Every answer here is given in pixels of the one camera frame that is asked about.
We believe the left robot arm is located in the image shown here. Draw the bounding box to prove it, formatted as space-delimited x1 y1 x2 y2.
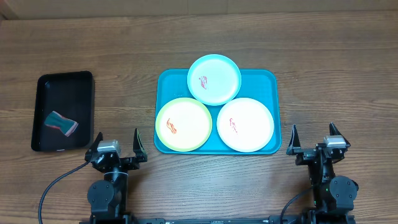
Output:
85 130 147 224

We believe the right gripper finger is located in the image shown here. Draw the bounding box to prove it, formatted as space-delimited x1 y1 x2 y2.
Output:
286 124 301 156
328 122 351 148

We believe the light blue plate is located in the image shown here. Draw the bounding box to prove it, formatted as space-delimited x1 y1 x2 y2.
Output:
187 54 242 106

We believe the yellow green plate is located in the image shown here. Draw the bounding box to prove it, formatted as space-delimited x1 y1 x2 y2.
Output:
155 98 213 152

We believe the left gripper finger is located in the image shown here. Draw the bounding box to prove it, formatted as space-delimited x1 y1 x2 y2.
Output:
132 128 147 162
85 132 103 162

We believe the black rectangular plastic bin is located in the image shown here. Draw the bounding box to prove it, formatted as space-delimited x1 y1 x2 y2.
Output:
31 71 95 152

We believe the white plate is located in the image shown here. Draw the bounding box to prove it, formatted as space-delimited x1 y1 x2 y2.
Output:
216 98 274 153

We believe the green and pink sponge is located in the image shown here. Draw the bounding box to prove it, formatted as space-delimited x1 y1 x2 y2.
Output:
44 111 78 137

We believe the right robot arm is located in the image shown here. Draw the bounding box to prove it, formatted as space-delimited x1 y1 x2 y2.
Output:
280 123 359 223

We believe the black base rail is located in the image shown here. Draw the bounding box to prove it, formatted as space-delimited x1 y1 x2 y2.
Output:
78 214 356 224

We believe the teal plastic serving tray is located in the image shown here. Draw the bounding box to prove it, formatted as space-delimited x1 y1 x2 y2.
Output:
155 68 282 156

